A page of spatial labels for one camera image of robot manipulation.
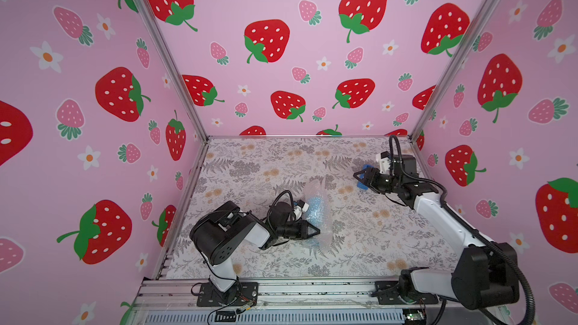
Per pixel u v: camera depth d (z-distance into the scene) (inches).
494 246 16.3
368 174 30.0
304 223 31.6
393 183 27.6
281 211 28.7
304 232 31.5
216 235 19.1
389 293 28.8
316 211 33.7
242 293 29.4
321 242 30.7
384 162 30.7
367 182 29.2
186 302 28.8
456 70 36.4
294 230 31.3
